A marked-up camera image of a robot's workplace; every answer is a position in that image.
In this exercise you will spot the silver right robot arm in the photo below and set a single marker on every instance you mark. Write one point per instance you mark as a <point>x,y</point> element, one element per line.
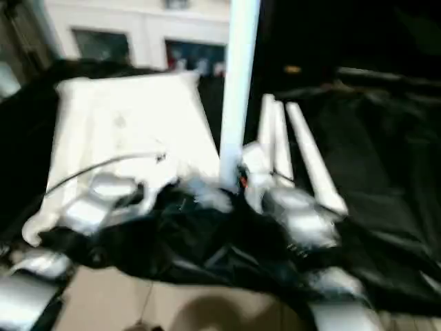
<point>303,221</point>

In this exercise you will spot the black plastic mat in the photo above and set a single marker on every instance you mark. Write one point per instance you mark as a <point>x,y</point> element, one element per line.
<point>386,158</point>

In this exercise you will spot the small yellow label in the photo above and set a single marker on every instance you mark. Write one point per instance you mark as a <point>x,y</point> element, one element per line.
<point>293,69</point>

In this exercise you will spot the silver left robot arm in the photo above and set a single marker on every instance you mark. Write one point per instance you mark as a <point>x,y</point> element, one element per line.
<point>89,207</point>

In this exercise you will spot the white glass-door cabinet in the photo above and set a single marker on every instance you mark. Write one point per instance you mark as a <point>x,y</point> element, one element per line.
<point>145,21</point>

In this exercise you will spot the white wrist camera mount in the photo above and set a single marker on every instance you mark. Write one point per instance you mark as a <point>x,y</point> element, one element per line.
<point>256,162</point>
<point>157,181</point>

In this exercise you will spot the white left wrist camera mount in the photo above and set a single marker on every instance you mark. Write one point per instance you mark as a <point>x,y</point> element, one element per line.
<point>157,181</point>

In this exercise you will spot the white plastic table top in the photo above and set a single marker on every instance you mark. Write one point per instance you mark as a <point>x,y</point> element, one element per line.
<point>131,117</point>

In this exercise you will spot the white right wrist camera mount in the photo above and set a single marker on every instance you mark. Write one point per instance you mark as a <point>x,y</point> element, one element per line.
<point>256,162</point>

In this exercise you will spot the dark metal rail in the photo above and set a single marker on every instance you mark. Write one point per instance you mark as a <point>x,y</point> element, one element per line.
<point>386,74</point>

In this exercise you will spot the white plastic table leg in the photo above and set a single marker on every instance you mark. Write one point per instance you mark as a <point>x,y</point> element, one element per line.
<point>240,89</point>
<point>266,124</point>
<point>281,145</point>
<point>313,162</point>

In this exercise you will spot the small grey container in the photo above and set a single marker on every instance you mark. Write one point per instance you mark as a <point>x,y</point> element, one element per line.
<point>176,3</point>

